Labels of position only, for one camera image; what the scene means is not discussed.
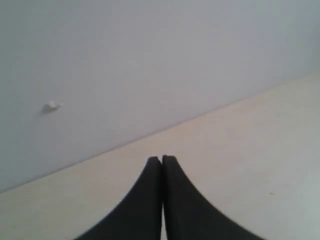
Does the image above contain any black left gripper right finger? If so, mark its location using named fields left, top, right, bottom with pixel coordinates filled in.
left=162, top=155, right=261, bottom=240

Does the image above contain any white wall hook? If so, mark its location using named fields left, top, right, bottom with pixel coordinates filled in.
left=41, top=100, right=63, bottom=114

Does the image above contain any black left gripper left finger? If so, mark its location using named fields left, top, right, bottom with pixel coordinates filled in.
left=77, top=156, right=163, bottom=240

